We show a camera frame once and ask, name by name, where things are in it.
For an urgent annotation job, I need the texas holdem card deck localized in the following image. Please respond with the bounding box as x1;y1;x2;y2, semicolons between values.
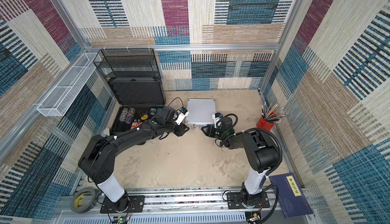
131;122;142;129

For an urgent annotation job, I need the white mesh wall basket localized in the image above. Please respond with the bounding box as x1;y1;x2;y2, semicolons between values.
37;53;97;117

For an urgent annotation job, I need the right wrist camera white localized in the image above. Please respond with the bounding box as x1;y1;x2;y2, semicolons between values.
212;112;223;128

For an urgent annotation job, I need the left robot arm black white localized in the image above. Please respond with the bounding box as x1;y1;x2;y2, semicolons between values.
78;106;190;212

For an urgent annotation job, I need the bundle of coloured pencils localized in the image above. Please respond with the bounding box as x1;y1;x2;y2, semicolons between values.
261;102;285;123

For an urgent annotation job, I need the black mesh shelf rack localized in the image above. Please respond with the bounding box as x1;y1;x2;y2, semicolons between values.
93;48;161;83

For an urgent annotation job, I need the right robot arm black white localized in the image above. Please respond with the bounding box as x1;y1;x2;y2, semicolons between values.
201;113;282;209

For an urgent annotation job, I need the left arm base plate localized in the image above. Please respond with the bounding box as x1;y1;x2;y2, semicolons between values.
100;196;145;214

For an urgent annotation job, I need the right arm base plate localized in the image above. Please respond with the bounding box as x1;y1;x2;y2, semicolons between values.
223;190;270;209

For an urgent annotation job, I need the small purple chip stack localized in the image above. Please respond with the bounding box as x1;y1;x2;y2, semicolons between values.
149;108;156;116

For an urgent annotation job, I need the purple mixed chip stack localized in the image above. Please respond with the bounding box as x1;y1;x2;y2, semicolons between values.
125;108;136;124

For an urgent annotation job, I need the blue orange chip stack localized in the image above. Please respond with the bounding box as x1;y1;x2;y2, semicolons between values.
119;107;129;122

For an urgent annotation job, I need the dark blue book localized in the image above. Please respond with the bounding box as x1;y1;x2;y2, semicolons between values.
269;173;313;219

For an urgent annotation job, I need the grey tape roll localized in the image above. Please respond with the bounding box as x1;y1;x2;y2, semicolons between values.
70;187;98;214

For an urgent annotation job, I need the silver aluminium poker case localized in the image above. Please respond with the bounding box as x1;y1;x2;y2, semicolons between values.
185;99;217;128

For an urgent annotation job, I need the dark grey poker case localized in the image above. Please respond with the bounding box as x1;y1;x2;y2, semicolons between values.
108;78;166;134

